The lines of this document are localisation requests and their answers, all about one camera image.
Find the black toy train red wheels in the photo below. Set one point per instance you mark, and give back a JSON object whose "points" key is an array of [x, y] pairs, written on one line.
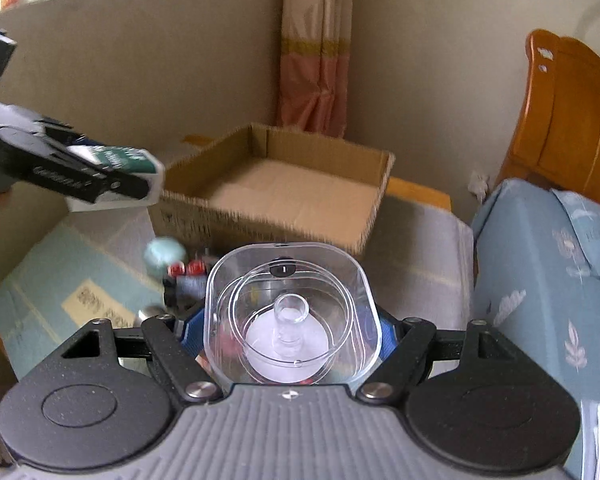
{"points": [[184, 285]]}

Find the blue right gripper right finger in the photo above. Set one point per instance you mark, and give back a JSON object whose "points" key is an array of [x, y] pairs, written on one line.
{"points": [[389, 333]]}

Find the blue floral bed sheet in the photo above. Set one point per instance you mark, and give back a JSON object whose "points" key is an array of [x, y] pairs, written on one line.
{"points": [[538, 255]]}

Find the teal round earbud case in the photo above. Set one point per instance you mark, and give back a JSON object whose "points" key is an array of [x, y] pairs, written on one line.
{"points": [[160, 253]]}

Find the pink beige curtain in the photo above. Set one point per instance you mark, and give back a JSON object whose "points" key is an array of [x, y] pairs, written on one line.
{"points": [[315, 41]]}

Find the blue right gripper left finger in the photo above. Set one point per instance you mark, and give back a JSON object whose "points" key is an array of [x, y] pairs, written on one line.
{"points": [[192, 332]]}

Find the orange wooden headboard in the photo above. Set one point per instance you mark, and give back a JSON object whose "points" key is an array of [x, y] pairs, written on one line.
{"points": [[556, 143]]}

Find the brown cardboard box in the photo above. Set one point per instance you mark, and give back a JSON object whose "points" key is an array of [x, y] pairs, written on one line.
{"points": [[262, 184]]}

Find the white wall plug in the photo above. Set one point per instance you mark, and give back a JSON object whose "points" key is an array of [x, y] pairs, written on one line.
{"points": [[479, 186]]}

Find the clear square plastic container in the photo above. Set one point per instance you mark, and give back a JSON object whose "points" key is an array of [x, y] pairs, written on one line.
{"points": [[290, 314]]}

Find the white green medical swab box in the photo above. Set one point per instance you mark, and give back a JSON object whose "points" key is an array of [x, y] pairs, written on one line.
{"points": [[134, 162]]}

